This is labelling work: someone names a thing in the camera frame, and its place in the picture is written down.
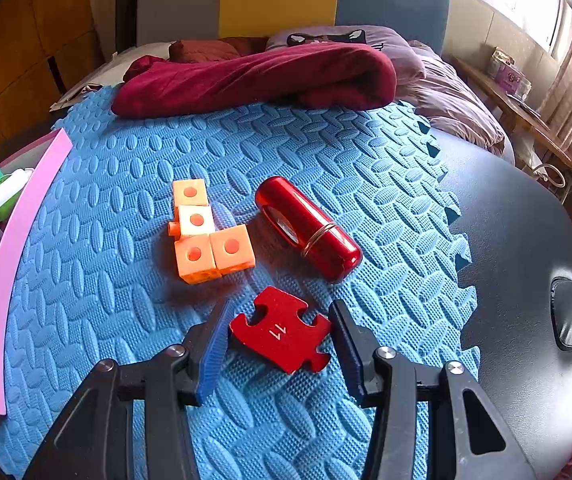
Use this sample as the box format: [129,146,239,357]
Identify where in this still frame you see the red puzzle piece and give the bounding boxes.
[228,286,332,374]

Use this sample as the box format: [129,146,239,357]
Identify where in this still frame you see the orange cube block toy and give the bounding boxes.
[167,179,256,285]

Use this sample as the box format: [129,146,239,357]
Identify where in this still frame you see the red metallic capsule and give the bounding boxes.
[254,177,363,283]

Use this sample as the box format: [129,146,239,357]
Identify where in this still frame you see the green white plug-in device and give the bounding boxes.
[0,168,33,223]

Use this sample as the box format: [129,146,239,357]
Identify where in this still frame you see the blue foam puzzle mat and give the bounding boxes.
[0,88,481,479]

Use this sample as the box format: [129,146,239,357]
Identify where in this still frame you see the pink striped duvet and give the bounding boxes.
[398,40,515,164]

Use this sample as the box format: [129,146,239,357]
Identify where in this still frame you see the pink shallow cardboard box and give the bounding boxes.
[0,128,72,415]

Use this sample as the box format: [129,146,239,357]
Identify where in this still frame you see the maroon blanket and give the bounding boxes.
[111,42,397,119]

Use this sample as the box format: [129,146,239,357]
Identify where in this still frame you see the wooden side table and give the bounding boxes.
[453,55,572,241]

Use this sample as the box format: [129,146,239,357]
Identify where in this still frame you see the purple cat pillow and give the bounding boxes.
[266,25,425,84]

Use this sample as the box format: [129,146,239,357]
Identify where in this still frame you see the white folded bag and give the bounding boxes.
[50,42,171,113]

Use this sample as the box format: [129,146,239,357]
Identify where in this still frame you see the purple gift box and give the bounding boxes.
[487,47,532,102]

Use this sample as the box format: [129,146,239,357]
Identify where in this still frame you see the grey yellow blue headboard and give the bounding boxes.
[135,0,451,53]

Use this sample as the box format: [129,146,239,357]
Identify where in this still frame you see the wooden wardrobe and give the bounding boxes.
[0,0,104,155]

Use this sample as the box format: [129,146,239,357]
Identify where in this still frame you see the black rolled mat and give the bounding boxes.
[113,0,155,53]

